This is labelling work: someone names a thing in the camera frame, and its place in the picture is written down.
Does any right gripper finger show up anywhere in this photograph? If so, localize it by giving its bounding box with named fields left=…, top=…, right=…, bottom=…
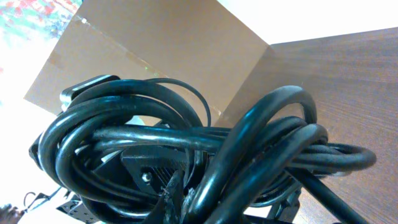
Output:
left=149, top=170, right=184, bottom=224

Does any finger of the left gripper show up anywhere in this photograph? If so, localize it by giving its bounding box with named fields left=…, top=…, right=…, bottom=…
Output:
left=93, top=145, right=208, bottom=195

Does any brown cardboard box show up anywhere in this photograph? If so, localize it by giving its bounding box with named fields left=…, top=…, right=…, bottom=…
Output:
left=24, top=0, right=267, bottom=124

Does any black USB cable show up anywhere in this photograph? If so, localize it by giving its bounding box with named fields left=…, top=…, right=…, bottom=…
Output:
left=29, top=74, right=377, bottom=224

